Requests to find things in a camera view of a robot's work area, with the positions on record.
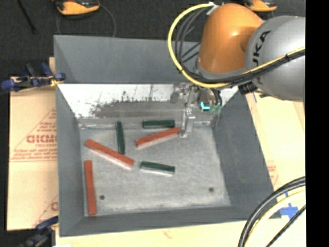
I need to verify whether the dark green flat block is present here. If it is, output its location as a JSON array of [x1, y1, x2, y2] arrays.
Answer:
[[115, 121, 126, 155], [139, 161, 176, 177], [142, 119, 176, 129]]

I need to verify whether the red-brown flat block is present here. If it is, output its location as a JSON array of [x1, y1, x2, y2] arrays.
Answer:
[[84, 160, 98, 217], [84, 138, 136, 171], [135, 127, 181, 150]]

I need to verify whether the grey metal bin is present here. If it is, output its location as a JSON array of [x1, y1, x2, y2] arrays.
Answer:
[[53, 34, 275, 237]]

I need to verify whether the brown cardboard board, red print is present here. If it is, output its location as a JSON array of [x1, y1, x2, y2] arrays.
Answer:
[[6, 89, 306, 232]]

